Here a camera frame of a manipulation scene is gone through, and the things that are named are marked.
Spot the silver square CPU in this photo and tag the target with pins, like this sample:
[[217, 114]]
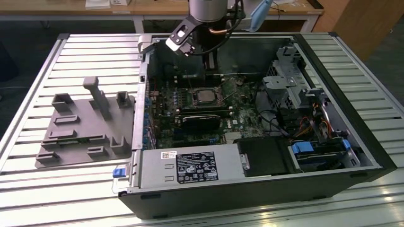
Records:
[[205, 95]]

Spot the CPU socket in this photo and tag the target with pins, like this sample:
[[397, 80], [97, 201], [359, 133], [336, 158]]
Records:
[[195, 104]]

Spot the black RAM stick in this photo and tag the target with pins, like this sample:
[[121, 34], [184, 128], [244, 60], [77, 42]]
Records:
[[205, 109]]

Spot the grey metal drive cage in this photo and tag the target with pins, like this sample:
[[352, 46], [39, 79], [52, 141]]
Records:
[[293, 71]]

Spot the small white box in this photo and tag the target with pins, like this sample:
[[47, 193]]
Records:
[[120, 2]]

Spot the black graphics card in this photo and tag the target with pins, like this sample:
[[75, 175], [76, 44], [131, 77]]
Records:
[[201, 123]]

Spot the green motherboard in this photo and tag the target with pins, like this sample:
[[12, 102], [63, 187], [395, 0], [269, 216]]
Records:
[[245, 118]]

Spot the large white box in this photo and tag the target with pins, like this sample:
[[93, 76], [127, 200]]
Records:
[[97, 4]]

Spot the small silver heatsink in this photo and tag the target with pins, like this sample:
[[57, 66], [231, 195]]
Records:
[[233, 137]]

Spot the wooden cabinet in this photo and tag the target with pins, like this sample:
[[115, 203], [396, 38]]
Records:
[[363, 23]]

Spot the black plastic shroud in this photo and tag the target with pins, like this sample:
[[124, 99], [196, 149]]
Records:
[[268, 156]]

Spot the grey plastic part rack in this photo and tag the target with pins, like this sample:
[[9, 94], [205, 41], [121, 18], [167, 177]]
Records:
[[79, 123]]

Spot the blue disk carrier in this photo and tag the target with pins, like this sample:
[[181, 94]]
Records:
[[301, 148]]

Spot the grey power supply with label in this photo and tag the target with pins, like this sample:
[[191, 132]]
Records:
[[151, 170]]

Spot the blue case latch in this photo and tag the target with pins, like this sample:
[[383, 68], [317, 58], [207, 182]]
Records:
[[119, 172]]

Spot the black hard disk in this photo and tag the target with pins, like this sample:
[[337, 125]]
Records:
[[319, 160]]

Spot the small blue plastic tab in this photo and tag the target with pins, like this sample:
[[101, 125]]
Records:
[[345, 144]]

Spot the black open PC case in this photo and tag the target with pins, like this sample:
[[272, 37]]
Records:
[[220, 203]]

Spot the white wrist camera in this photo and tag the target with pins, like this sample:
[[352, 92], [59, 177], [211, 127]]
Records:
[[180, 37]]

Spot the wooden desk white frame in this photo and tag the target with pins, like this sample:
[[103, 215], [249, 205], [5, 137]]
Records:
[[47, 9]]

